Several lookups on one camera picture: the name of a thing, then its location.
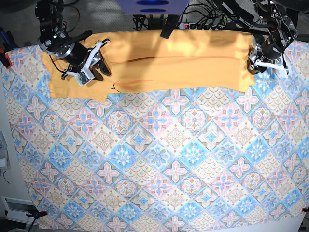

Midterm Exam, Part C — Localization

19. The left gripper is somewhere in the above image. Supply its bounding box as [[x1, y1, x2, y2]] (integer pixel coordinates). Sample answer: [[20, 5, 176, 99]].
[[247, 38, 284, 75]]

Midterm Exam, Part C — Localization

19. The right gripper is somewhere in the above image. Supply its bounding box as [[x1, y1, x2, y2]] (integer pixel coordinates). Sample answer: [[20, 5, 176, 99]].
[[59, 43, 111, 81]]

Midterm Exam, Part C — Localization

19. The yellow T-shirt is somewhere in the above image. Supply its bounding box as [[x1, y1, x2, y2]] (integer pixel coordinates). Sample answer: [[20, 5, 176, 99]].
[[41, 30, 254, 102]]

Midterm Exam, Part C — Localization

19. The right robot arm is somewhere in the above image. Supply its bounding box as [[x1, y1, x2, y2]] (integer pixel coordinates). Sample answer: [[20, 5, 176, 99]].
[[35, 0, 111, 86]]

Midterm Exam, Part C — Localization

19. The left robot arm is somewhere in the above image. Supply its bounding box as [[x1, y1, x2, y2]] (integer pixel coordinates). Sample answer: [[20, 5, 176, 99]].
[[247, 0, 297, 75]]

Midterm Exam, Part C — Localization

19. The white power strip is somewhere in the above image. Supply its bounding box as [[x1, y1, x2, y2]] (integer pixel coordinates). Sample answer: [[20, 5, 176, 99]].
[[178, 21, 227, 30]]

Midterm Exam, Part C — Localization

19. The red clamp left upper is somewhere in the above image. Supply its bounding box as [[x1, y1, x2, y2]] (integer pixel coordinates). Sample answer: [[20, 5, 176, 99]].
[[0, 48, 12, 69]]

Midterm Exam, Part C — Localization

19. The patterned blue tablecloth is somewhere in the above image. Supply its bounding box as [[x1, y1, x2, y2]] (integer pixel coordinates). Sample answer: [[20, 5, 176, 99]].
[[0, 42, 309, 232]]

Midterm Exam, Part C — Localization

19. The white box left lower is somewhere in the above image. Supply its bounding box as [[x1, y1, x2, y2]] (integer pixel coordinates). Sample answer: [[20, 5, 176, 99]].
[[1, 196, 37, 225]]

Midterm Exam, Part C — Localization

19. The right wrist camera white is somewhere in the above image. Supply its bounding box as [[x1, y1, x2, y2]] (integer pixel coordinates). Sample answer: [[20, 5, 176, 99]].
[[74, 70, 95, 86]]

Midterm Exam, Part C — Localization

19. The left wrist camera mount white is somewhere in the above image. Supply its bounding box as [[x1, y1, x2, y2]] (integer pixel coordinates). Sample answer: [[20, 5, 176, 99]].
[[253, 56, 289, 78]]

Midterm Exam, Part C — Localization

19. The grey camera mount plate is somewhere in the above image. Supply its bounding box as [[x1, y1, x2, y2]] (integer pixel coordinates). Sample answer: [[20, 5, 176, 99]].
[[116, 0, 189, 15]]

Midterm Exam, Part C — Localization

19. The black mount post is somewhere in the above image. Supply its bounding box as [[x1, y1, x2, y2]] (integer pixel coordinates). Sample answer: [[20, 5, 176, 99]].
[[160, 14, 180, 39]]

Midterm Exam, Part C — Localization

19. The blue handled tool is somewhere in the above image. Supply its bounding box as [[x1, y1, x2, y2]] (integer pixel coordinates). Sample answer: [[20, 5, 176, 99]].
[[0, 27, 18, 49]]

